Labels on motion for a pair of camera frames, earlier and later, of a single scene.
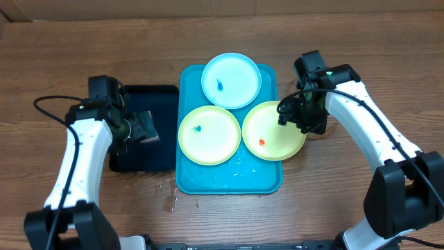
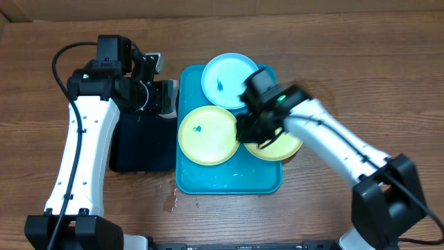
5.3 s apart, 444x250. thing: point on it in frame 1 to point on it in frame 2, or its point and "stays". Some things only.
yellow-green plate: x=209 y=135 stays
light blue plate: x=231 y=80 stays
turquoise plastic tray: x=244 y=173 stays
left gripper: x=119 y=146 to x=157 y=106
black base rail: x=164 y=244 stays
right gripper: x=291 y=115 to x=248 y=135
